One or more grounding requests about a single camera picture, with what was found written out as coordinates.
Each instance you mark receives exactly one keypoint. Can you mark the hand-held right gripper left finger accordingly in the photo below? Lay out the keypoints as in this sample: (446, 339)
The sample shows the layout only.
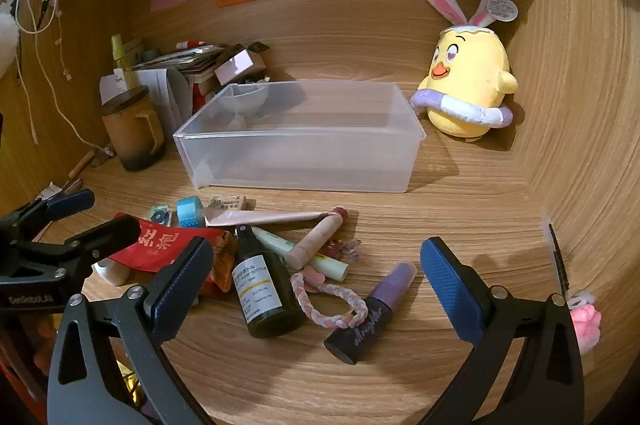
(182, 290)

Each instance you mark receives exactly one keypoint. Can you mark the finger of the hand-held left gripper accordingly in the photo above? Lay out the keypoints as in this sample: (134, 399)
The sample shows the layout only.
(112, 232)
(70, 201)

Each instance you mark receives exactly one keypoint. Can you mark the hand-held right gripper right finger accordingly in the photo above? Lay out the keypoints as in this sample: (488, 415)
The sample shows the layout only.
(450, 290)

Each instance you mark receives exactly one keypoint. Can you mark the small white jar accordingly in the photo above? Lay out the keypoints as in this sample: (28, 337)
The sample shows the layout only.
(112, 274)

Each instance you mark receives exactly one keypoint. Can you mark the orange snack packet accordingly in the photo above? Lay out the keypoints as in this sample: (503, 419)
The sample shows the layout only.
(222, 265)

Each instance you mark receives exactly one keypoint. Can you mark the red printed packet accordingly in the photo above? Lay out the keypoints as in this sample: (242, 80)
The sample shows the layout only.
(160, 245)

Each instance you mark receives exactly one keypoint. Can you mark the small blue cylinder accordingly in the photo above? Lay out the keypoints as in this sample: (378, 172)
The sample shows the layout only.
(190, 211)

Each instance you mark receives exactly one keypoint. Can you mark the dark green spray bottle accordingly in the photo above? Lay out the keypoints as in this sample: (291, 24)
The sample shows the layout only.
(265, 295)

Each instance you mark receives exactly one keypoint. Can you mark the black purple cosmetic bottle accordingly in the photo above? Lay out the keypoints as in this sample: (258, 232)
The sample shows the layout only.
(360, 325)

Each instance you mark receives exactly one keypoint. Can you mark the white squeeze tube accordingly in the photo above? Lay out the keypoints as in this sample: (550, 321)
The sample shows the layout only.
(260, 218)

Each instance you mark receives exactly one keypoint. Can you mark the white green lip balm stick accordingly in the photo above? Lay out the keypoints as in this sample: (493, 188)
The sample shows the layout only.
(325, 265)

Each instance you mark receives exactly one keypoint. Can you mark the clear plastic storage bin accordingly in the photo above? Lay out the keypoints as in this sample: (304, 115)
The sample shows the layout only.
(300, 155)

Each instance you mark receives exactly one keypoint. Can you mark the small white correction tape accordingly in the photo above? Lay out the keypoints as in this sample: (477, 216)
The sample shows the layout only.
(161, 215)

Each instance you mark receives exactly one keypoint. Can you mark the brown mug with lid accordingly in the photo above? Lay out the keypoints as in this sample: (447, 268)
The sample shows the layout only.
(132, 135)

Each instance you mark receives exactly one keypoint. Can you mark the white sleeved eraser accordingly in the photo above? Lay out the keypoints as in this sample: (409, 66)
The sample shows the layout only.
(227, 203)

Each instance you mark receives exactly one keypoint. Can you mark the small pink charm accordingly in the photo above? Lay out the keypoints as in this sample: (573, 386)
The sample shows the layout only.
(345, 250)

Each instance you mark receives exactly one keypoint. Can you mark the black comb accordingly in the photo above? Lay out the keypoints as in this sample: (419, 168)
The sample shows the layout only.
(560, 260)

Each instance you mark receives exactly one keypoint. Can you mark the white folded papers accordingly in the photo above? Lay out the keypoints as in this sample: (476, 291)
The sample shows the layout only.
(160, 97)

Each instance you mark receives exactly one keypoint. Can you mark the small pink toy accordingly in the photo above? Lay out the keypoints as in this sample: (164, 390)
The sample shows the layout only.
(585, 320)

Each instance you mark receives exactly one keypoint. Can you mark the yellow-green spray bottle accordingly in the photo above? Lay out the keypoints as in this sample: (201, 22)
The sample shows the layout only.
(120, 55)

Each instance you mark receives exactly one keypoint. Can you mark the white fluffy toy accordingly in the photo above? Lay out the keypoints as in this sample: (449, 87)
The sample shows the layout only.
(7, 40)

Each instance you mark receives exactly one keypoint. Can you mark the red white marker pen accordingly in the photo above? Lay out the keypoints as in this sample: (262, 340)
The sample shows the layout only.
(192, 43)

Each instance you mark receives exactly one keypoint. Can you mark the white cardboard box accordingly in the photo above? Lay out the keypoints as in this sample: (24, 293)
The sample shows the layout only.
(240, 65)

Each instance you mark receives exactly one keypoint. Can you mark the yellow chick plush toy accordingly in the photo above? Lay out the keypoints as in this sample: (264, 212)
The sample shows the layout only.
(470, 70)

